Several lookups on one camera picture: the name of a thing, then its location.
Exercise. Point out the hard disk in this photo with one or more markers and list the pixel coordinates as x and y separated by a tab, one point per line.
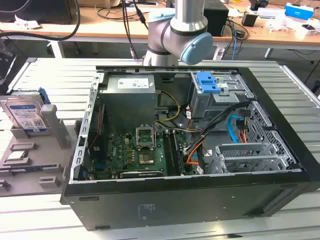
22	112

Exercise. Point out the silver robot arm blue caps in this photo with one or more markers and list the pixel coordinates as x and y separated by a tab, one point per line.
185	27

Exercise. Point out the silver metal disk bay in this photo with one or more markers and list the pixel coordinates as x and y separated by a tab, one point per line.
245	150

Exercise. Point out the grey power supply unit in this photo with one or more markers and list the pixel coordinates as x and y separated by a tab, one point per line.
130	100

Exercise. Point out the black RAM slot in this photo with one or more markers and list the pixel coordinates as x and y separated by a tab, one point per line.
178	152

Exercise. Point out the grey metal drive cage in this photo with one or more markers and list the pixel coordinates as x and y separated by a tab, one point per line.
205	105

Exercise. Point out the green motherboard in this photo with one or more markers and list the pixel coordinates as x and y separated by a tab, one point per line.
120	150

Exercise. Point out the black graphics card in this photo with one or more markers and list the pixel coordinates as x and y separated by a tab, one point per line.
140	174

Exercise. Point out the blue plastic bay latch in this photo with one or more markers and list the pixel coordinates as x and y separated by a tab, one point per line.
205	83

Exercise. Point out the black open PC case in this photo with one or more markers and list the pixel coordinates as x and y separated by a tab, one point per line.
175	200

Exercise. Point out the wooden desk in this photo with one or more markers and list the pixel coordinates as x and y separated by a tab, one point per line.
105	30

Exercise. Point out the black box speaker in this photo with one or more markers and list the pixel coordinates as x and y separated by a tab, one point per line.
216	17

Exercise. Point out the grey plastic parts rack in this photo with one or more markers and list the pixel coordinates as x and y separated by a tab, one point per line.
37	160

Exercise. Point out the silver CPU chip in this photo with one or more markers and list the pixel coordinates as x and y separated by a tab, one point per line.
17	155

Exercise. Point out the blue cardboard box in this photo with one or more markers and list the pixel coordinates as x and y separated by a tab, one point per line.
298	10

